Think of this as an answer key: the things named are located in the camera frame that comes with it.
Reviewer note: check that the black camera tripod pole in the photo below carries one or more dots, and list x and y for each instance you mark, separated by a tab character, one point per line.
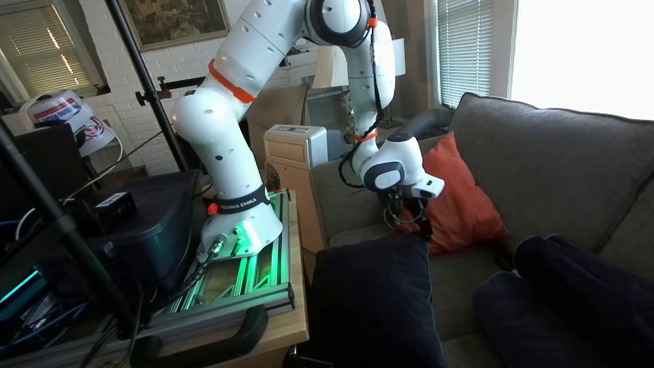
98	287

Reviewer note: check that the green aluminium base frame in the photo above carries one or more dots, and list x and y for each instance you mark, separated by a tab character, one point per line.
227	287

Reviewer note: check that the framed wall picture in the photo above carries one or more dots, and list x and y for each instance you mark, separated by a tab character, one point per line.
170	23

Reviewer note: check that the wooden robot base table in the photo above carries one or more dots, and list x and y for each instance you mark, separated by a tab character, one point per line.
168	343

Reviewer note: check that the white air purifier box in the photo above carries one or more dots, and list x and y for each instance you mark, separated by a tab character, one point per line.
296	153

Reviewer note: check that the black controller box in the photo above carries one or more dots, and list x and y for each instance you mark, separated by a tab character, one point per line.
155	247

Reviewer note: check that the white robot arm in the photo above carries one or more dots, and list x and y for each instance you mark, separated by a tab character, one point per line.
235	86

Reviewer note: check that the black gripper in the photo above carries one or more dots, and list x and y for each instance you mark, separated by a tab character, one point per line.
405	216

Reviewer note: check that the orange pillow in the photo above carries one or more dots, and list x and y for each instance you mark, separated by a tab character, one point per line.
463	216

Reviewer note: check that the grey fabric sofa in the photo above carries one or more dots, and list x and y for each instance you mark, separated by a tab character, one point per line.
588	176

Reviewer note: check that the white red blue bucket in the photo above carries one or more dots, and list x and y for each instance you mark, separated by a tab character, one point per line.
66	107

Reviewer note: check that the white lamp with shade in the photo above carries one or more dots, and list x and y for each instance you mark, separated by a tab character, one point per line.
329	69

